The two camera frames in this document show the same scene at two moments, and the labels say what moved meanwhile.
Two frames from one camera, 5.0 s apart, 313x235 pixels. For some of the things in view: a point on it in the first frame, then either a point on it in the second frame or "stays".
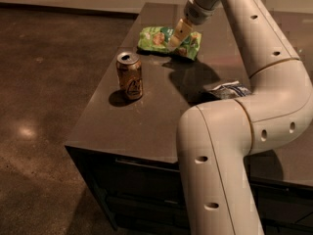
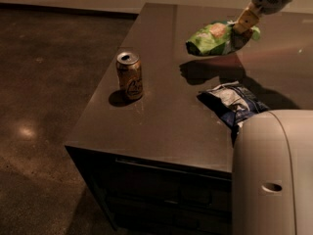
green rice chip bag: [156, 38] to [220, 37]
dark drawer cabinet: [128, 149] stays
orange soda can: [129, 74] stays
